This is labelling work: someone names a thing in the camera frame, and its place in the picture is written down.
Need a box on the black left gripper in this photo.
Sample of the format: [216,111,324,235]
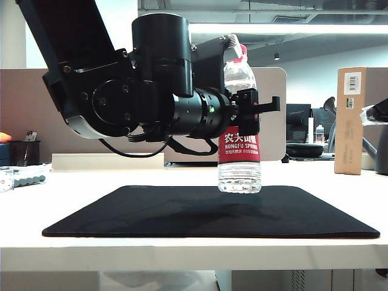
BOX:
[222,89,281,135]

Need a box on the grey watering can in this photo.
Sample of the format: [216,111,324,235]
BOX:
[363,138,388,176]

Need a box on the black office chair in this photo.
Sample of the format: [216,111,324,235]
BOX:
[322,96,338,152]

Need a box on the black round pouch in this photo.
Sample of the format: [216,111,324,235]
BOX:
[286,142,326,159]

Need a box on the white poker chip stack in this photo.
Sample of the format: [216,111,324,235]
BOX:
[0,172,14,192]

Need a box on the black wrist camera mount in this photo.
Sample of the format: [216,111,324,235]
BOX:
[190,33,242,95]

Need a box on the black mouse pad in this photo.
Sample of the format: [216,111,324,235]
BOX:
[41,185,381,239]

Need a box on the tall cardboard box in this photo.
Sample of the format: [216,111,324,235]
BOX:
[333,67,367,176]

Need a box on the narrow beige desk divider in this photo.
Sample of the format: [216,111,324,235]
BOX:
[363,67,388,154]

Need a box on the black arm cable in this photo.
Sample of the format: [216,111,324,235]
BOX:
[99,135,219,158]

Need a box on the white linear ceiling light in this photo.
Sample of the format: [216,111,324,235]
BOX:
[187,23,388,35]

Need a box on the black plastic-wrapped object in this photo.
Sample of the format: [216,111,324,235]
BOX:
[360,104,388,127]

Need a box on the beige cable flap lid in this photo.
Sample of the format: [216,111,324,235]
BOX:
[50,153,165,173]

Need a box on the black mesh pen holder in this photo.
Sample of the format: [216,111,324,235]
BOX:
[8,139,41,167]

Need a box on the dark blue bag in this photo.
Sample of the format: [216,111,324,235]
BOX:
[0,142,10,167]

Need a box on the plastic water bottle red label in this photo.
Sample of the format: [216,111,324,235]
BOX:
[217,44,263,195]

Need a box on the black computer monitor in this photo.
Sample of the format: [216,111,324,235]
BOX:
[312,108,336,144]
[286,104,312,144]

